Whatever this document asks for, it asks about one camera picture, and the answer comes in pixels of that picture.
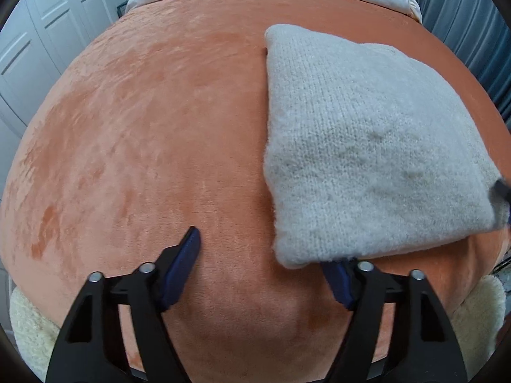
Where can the white wardrobe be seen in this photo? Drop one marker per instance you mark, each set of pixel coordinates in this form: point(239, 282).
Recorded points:
point(48, 40)

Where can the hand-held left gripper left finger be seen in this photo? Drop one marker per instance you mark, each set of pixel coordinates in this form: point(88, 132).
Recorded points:
point(183, 263)

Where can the blue curtain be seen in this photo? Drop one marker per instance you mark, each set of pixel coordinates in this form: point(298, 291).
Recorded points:
point(463, 24)

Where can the cream fluffy blanket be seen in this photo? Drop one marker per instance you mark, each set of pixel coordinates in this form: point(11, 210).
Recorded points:
point(30, 327)

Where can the grey sweater with black hearts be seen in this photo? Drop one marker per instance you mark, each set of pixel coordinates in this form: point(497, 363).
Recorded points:
point(371, 147)

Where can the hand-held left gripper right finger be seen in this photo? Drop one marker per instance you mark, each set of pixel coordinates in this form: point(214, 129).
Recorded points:
point(339, 283)

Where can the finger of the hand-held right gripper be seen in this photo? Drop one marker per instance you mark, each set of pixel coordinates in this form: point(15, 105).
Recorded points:
point(502, 190)

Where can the orange plush blanket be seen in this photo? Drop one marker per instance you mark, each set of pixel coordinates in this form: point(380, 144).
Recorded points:
point(139, 147)

